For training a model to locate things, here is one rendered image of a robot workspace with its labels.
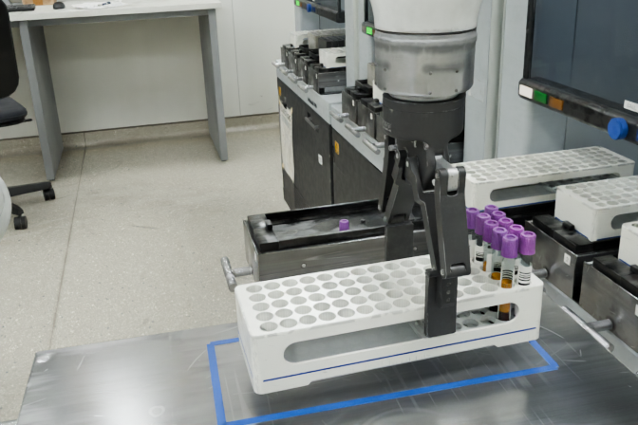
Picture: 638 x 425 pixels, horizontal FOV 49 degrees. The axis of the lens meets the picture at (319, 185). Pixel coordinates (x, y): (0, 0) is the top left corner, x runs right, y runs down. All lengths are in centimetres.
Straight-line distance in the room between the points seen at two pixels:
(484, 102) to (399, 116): 80
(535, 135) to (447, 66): 71
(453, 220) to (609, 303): 42
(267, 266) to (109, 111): 363
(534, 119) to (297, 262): 51
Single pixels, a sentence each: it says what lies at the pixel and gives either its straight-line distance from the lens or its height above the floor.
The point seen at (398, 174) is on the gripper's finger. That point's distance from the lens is 68.
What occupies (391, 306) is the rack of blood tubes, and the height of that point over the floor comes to 91.
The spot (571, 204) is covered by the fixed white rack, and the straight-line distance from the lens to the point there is 109.
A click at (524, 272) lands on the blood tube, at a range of 72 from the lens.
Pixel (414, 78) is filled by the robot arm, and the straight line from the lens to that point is 60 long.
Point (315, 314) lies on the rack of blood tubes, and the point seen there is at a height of 91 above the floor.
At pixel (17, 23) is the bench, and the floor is 85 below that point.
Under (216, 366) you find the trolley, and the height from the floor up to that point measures 82.
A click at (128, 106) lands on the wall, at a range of 459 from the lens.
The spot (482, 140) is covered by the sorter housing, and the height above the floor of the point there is 84.
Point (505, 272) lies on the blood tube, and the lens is 70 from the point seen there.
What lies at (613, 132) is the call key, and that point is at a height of 98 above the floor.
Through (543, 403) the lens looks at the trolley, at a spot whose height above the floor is 82.
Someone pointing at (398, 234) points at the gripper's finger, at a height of 94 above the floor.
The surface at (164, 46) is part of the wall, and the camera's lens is 453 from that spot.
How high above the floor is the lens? 125
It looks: 20 degrees down
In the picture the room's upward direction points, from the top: 2 degrees counter-clockwise
